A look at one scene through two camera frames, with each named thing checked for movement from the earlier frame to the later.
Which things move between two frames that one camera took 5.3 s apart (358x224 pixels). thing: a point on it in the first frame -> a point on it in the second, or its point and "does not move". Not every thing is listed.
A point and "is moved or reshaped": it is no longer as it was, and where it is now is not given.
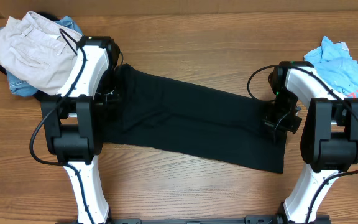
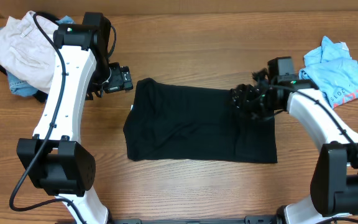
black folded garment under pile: (37, 94) does not move
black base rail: (248, 219) does not move
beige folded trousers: (35, 52) does not move
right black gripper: (281, 123) -> (247, 101)
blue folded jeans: (18, 86) does not move
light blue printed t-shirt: (333, 61) does not move
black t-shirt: (154, 111) is moved or reshaped
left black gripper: (109, 103) -> (122, 78)
